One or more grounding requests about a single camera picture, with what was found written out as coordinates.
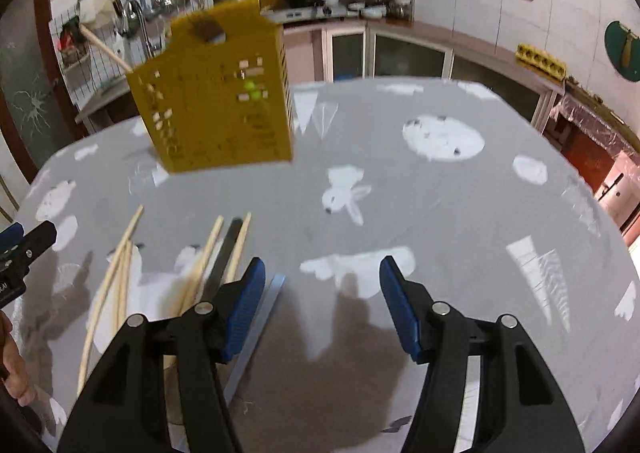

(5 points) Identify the white hanging bag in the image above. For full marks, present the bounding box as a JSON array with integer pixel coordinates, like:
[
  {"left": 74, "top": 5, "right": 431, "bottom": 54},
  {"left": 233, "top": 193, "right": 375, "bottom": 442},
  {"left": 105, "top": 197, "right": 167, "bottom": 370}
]
[{"left": 77, "top": 0, "right": 116, "bottom": 25}]

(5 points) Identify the red cabinet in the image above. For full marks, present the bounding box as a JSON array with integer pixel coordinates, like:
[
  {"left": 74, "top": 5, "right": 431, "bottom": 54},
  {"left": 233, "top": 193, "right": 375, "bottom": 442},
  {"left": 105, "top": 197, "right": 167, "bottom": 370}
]
[{"left": 545, "top": 98, "right": 640, "bottom": 234}]

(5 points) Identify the yellow egg tray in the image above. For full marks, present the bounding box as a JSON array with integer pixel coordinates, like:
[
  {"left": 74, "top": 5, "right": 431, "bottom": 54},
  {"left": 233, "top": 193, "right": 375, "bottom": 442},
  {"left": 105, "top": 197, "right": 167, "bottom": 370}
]
[{"left": 516, "top": 43, "right": 568, "bottom": 81}]

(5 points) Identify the gas stove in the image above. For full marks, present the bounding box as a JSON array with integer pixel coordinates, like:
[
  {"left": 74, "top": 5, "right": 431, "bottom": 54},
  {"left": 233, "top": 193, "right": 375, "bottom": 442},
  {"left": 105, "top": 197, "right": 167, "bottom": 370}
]
[{"left": 260, "top": 3, "right": 351, "bottom": 25}]

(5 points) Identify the person's left hand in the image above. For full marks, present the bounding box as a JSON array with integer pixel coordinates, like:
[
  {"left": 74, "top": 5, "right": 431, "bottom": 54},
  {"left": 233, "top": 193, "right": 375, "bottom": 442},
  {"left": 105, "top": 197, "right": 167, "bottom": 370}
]
[{"left": 0, "top": 310, "right": 37, "bottom": 406}]

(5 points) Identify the black utensil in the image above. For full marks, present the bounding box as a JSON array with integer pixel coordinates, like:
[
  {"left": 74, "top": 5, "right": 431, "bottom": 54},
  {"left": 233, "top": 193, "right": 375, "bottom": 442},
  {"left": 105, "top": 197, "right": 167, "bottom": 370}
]
[{"left": 202, "top": 217, "right": 244, "bottom": 301}]

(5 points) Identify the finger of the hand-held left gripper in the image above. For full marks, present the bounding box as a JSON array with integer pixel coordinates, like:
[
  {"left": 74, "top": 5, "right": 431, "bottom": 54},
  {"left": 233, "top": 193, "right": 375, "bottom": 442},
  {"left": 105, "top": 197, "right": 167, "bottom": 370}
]
[
  {"left": 0, "top": 224, "right": 26, "bottom": 255},
  {"left": 0, "top": 222, "right": 57, "bottom": 286}
]

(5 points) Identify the stack of white bowls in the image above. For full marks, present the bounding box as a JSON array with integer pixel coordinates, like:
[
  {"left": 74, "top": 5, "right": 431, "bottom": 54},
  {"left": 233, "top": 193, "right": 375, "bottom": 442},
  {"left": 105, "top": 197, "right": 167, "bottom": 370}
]
[{"left": 350, "top": 3, "right": 388, "bottom": 20}]

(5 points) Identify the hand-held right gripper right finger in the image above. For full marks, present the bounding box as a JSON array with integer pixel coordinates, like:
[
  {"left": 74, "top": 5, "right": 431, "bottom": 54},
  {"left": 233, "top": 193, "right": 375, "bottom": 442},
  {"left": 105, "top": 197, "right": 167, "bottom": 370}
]
[{"left": 379, "top": 255, "right": 586, "bottom": 453}]

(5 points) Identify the steel sink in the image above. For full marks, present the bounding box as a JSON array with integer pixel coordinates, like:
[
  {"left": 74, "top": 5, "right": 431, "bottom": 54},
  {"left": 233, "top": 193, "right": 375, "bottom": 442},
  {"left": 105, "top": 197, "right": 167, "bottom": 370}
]
[{"left": 75, "top": 78, "right": 133, "bottom": 125}]

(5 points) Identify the green round wall object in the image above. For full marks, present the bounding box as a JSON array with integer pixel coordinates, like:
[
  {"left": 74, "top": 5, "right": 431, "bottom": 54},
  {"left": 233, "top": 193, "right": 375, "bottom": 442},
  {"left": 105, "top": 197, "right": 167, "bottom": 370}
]
[{"left": 604, "top": 20, "right": 640, "bottom": 82}]

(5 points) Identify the wire wall basket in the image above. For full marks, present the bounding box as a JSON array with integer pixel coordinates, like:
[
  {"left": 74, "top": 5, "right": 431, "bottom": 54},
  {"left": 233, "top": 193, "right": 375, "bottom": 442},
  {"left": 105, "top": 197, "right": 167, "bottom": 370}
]
[{"left": 57, "top": 18, "right": 92, "bottom": 72}]

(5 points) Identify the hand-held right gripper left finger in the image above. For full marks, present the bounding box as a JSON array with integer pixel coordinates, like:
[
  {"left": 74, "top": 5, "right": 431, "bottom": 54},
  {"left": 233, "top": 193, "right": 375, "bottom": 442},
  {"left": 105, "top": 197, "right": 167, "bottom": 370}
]
[{"left": 57, "top": 257, "right": 266, "bottom": 453}]

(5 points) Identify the brown framed glass door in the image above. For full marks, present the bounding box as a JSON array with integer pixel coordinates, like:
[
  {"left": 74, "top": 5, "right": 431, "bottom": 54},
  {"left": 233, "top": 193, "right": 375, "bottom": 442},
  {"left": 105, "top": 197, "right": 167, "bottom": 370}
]
[{"left": 0, "top": 0, "right": 101, "bottom": 174}]

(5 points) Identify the yellow perforated utensil holder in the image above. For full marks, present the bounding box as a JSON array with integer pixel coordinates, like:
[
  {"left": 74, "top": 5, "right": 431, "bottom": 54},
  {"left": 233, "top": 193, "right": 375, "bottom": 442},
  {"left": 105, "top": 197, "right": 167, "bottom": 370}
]
[{"left": 126, "top": 0, "right": 296, "bottom": 174}]

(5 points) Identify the kitchen counter cabinet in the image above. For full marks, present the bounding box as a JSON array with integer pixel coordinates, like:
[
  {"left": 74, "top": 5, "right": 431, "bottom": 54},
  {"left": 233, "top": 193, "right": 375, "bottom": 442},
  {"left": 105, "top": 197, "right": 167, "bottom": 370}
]
[{"left": 282, "top": 18, "right": 567, "bottom": 134}]

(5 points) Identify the grey printed tablecloth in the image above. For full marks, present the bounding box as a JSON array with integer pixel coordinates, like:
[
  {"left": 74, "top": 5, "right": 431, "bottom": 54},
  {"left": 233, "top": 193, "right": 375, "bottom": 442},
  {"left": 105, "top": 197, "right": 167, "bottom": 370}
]
[{"left": 10, "top": 76, "right": 640, "bottom": 453}]

